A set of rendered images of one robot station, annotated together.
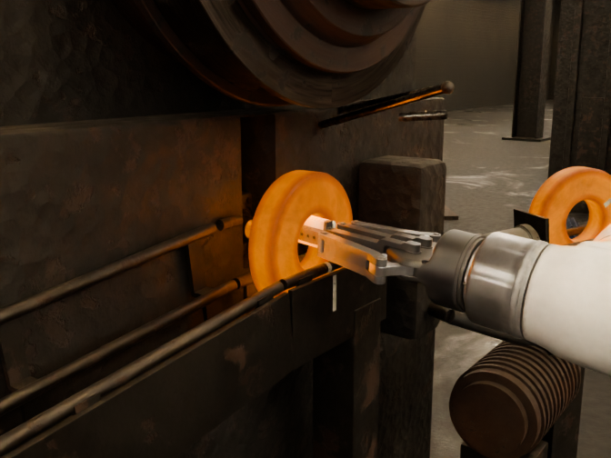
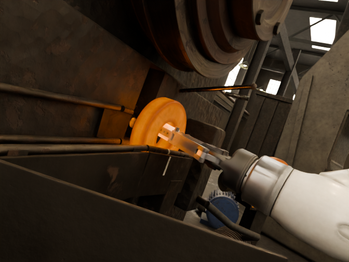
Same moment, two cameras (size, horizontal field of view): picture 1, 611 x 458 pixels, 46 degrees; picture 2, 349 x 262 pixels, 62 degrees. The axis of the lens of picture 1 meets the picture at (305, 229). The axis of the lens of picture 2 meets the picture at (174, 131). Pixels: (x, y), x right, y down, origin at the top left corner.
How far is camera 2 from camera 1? 0.23 m
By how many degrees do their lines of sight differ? 14
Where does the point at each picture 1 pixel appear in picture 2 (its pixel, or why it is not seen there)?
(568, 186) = not seen: hidden behind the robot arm
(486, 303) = (257, 187)
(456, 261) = (245, 162)
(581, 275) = (316, 186)
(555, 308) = (298, 199)
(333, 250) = (178, 140)
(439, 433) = not seen: outside the picture
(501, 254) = (271, 165)
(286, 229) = (158, 121)
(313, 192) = (174, 110)
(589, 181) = not seen: hidden behind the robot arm
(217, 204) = (124, 98)
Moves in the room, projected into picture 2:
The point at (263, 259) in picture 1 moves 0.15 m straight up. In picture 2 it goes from (141, 131) to (170, 53)
